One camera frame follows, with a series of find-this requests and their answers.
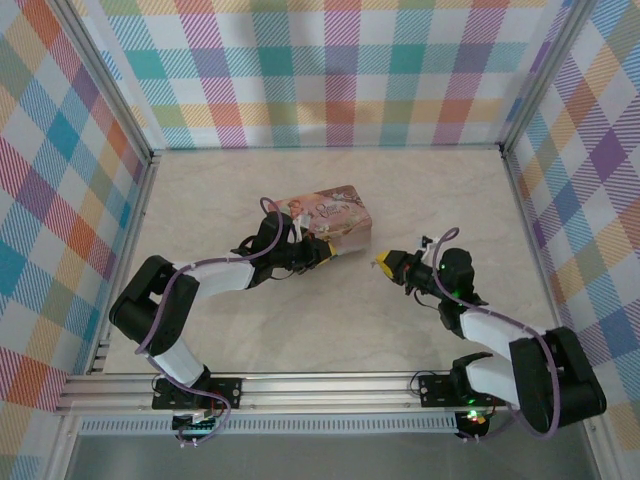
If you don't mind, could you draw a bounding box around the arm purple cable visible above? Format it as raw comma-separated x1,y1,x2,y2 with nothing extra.
134,197,296,449
432,227,564,444

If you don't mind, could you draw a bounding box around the electronics board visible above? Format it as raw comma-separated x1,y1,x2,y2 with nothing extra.
459,408,490,432
172,408,224,436

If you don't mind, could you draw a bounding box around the aluminium mounting rail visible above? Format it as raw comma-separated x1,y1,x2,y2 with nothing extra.
53,370,531,415

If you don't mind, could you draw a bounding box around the slotted grey cable duct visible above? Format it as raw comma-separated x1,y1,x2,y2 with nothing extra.
77,417,460,436

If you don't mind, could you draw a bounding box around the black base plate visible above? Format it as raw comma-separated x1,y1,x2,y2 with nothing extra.
151,377,244,412
417,372,506,409

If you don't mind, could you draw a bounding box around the aluminium frame side rail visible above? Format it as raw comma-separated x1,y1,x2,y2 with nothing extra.
87,152,164,376

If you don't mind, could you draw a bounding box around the pink printed tin box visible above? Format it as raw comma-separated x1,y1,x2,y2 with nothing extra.
272,184,377,259

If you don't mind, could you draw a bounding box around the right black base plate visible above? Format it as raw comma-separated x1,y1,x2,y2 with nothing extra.
417,372,506,409

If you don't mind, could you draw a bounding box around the left electronics board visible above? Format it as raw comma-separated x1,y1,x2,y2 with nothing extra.
172,408,224,436

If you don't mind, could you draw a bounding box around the right electronics board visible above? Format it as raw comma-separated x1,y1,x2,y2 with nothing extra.
459,408,490,432

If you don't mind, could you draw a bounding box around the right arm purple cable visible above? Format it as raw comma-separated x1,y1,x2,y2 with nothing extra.
432,227,564,444

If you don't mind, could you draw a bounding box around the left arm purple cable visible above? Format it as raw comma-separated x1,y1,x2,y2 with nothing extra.
134,197,296,449

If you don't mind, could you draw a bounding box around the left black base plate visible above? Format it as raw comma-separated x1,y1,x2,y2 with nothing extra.
151,377,244,412

